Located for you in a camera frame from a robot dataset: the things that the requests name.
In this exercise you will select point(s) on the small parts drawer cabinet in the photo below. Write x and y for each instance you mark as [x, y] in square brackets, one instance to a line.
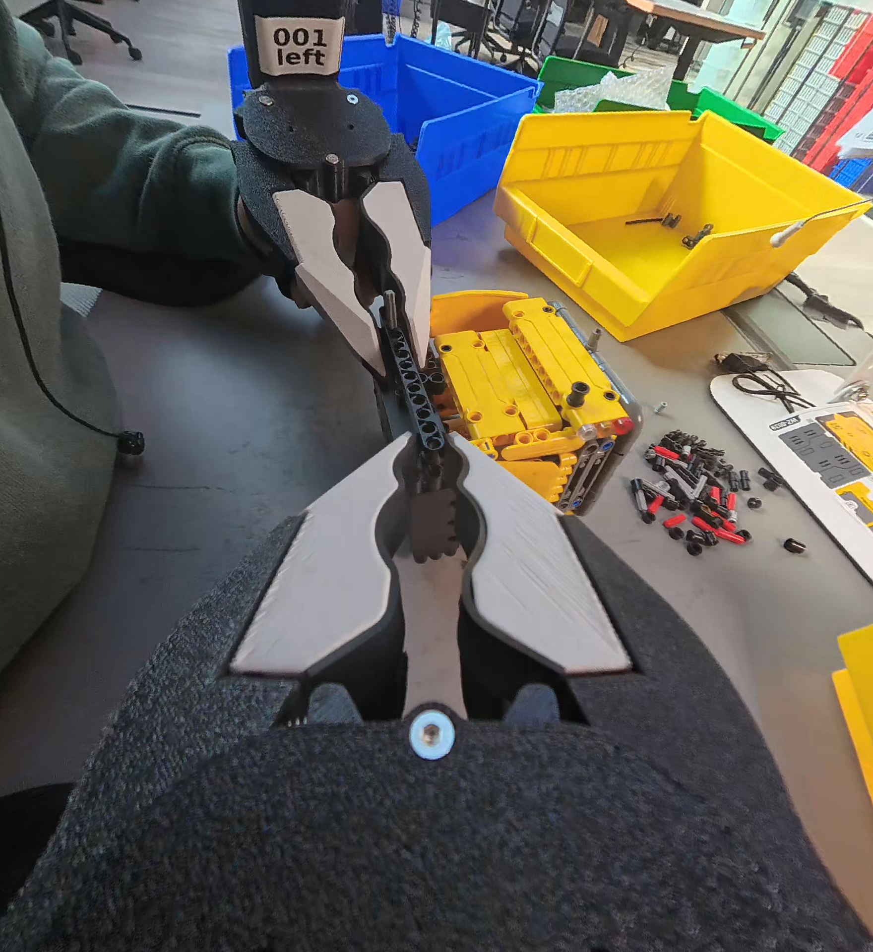
[853, 74]

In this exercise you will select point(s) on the person in green sweatshirt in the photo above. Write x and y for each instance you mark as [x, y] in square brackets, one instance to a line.
[5, 372]

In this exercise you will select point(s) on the black office chair base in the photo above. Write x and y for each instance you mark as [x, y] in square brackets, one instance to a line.
[73, 37]

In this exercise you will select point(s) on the instruction booklet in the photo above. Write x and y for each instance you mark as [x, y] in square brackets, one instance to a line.
[816, 446]

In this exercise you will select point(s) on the bubble wrap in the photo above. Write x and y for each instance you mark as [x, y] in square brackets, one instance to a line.
[615, 93]

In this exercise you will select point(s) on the black clamp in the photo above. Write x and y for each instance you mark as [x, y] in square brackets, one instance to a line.
[827, 309]

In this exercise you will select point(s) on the black lego beam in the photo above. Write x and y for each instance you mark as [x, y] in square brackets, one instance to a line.
[416, 401]

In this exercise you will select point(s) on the grey lego pin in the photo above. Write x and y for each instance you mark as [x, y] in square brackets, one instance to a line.
[390, 306]

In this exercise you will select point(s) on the yellow lego robot model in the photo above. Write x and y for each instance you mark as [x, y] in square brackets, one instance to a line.
[511, 372]

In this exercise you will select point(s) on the thin black lego axle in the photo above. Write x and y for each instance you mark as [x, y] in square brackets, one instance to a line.
[641, 221]

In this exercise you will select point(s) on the yellow plastic bin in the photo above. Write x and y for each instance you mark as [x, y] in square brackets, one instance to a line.
[593, 171]

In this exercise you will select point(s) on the pile of small lego pins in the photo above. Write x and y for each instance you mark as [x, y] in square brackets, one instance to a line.
[693, 483]

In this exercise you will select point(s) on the person's left hand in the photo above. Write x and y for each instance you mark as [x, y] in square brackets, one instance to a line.
[301, 295]

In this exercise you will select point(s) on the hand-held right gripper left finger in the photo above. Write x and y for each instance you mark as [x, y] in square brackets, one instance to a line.
[317, 595]

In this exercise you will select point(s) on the black office chair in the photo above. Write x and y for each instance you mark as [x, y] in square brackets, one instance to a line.
[481, 30]

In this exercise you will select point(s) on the wooden desk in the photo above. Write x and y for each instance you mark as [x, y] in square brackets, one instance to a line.
[704, 22]

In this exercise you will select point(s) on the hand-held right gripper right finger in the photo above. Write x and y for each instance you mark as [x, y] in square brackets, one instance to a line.
[541, 595]

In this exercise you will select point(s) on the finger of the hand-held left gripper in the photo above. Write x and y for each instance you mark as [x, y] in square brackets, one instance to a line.
[410, 260]
[314, 253]

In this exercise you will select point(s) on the green plastic bin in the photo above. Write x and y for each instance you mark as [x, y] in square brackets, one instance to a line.
[555, 74]

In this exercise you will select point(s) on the blue plastic bin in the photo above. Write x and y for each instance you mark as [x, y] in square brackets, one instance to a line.
[466, 111]

